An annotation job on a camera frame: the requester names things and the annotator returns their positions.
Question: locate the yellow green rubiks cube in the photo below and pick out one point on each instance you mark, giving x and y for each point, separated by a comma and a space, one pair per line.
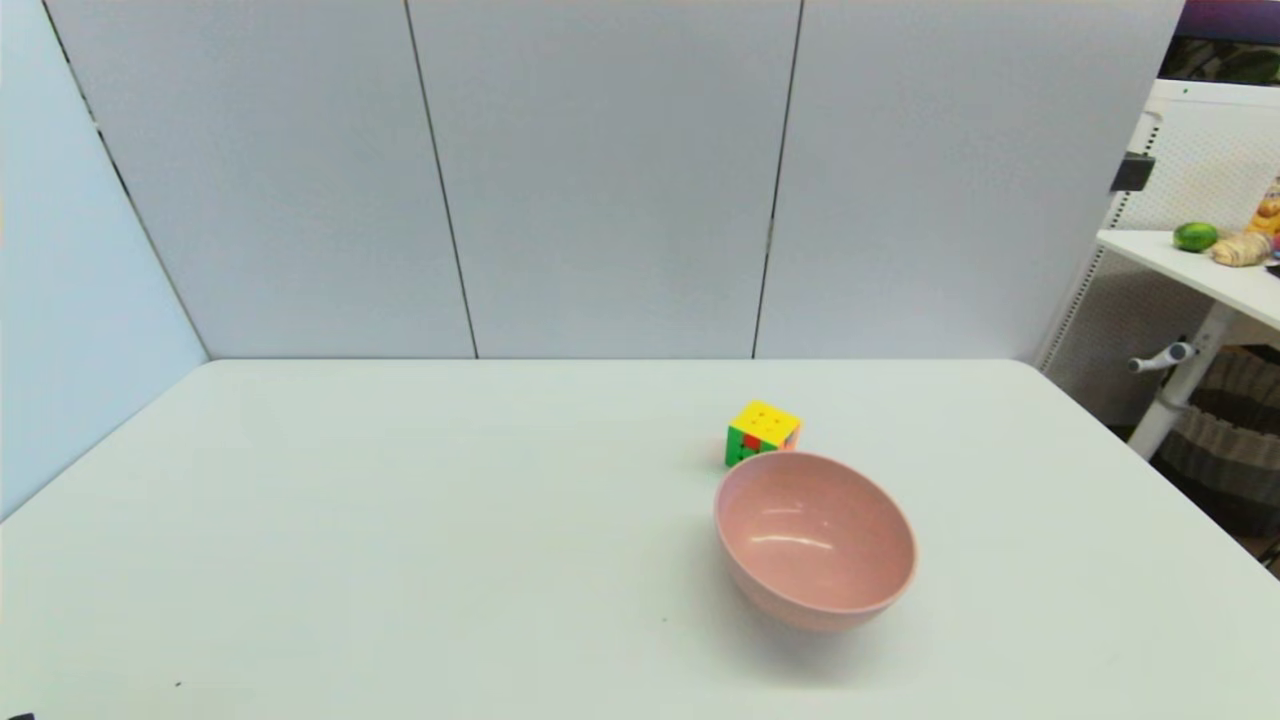
762, 431

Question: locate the beige lumpy toy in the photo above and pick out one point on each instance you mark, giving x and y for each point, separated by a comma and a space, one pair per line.
1241, 249

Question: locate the white side desk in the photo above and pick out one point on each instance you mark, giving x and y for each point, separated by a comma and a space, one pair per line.
1205, 300

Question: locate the white pegboard panel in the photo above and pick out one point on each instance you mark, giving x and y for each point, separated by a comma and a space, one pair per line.
1190, 160

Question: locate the small black box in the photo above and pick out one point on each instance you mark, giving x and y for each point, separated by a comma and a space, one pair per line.
1132, 173

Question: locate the pink plastic bowl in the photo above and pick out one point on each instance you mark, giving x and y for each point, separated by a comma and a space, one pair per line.
813, 540

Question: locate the yellow snack package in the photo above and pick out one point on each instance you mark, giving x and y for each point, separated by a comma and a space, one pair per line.
1268, 210

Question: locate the striped brown fabric basket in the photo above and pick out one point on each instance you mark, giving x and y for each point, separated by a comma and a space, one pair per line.
1225, 440

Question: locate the green round fruit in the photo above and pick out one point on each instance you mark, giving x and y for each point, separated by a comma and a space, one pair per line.
1195, 237

